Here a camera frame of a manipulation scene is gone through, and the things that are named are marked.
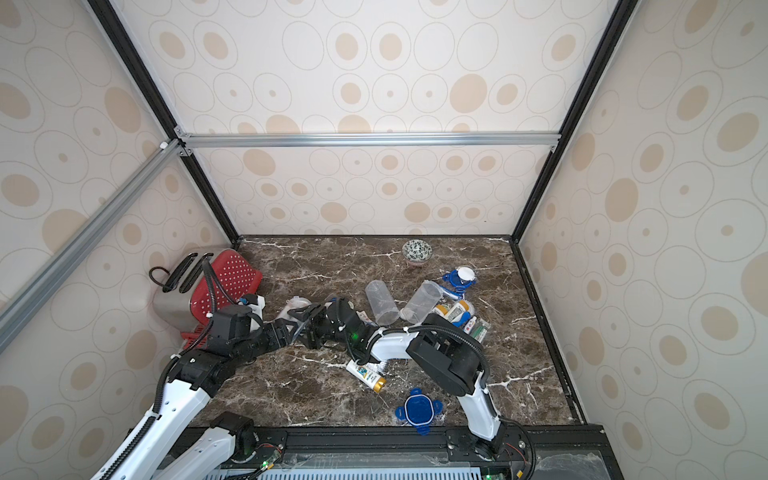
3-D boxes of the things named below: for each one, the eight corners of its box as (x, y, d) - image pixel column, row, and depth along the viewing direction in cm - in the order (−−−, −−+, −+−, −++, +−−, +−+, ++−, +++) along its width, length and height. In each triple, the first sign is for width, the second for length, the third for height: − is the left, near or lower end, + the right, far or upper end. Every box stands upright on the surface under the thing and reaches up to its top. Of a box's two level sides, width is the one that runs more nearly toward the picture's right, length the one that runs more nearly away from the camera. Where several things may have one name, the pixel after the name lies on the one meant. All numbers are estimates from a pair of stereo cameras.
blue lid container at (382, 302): (378, 327, 97) (378, 319, 93) (365, 292, 106) (363, 283, 101) (399, 320, 99) (400, 312, 94) (384, 286, 107) (384, 277, 103)
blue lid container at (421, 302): (399, 317, 99) (399, 310, 95) (425, 285, 108) (426, 277, 104) (417, 329, 96) (418, 322, 93) (442, 295, 105) (444, 287, 101)
